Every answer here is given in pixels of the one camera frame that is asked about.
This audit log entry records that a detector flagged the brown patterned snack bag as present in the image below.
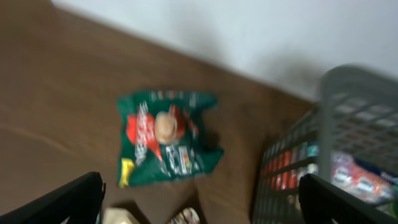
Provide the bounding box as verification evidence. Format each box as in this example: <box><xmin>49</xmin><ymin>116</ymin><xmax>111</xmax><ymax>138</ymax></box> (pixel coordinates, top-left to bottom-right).
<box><xmin>101</xmin><ymin>207</ymin><xmax>201</xmax><ymax>224</ymax></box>

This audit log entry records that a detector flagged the grey plastic basket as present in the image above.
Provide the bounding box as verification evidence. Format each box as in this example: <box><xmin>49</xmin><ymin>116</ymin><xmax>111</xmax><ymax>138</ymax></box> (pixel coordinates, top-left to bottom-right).
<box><xmin>250</xmin><ymin>65</ymin><xmax>397</xmax><ymax>223</ymax></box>

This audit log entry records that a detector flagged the green Nescafe coffee bag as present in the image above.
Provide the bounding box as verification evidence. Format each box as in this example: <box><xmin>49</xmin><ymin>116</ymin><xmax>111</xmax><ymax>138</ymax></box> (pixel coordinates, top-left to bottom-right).
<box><xmin>117</xmin><ymin>90</ymin><xmax>224</xmax><ymax>188</ymax></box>

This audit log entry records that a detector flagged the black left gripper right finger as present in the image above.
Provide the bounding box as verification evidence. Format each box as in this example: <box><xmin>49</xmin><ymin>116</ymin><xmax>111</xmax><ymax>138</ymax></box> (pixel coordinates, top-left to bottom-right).
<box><xmin>298</xmin><ymin>174</ymin><xmax>397</xmax><ymax>224</ymax></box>

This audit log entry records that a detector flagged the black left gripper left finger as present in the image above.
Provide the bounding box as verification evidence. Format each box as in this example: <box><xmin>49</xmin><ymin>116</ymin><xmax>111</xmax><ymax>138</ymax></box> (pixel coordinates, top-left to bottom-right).
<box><xmin>1</xmin><ymin>172</ymin><xmax>105</xmax><ymax>224</ymax></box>

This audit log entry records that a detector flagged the multicolour tissue pack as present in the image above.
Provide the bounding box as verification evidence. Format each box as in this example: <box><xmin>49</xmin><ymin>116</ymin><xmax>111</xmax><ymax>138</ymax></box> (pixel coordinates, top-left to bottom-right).
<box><xmin>331</xmin><ymin>151</ymin><xmax>397</xmax><ymax>204</ymax></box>

